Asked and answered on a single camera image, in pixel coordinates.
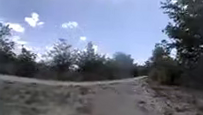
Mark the row of trees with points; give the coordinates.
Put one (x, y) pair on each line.
(89, 64)

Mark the pale dirt path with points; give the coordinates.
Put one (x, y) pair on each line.
(115, 106)

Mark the patchy dry grass ground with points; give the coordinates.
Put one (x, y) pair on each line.
(37, 98)

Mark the tall dark trees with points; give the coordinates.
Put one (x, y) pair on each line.
(190, 41)

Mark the stony dirt verge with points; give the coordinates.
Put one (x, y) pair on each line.
(180, 104)

